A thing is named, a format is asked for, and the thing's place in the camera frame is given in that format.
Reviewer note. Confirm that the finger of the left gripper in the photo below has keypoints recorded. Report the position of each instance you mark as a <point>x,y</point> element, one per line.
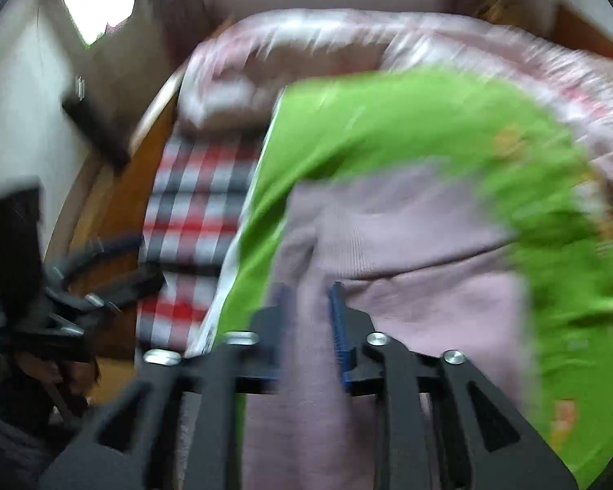
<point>63,325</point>

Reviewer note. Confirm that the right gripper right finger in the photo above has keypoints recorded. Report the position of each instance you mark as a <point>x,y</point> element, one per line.
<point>442,424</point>

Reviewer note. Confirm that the red plaid bed sheet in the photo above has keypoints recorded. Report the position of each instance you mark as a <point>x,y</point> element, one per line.
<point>192,216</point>

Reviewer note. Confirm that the pale pink floral quilt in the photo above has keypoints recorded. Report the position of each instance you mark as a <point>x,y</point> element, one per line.
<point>232,81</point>

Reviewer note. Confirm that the lilac fleece pants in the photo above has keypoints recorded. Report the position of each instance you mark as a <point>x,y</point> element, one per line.
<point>425,257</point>

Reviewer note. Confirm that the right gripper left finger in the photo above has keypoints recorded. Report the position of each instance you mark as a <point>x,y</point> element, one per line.
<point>175,426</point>

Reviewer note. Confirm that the green cartoon blanket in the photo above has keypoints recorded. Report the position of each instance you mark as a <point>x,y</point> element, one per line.
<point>518,147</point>

